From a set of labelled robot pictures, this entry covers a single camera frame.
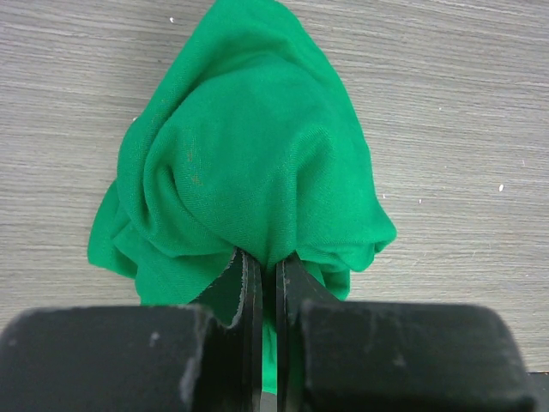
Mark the green t shirt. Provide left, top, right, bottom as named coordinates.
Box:
left=86, top=0, right=399, bottom=395

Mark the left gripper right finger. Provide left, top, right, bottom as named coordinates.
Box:
left=275, top=255, right=537, bottom=411

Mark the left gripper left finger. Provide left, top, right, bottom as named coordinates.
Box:
left=1, top=251, right=262, bottom=411

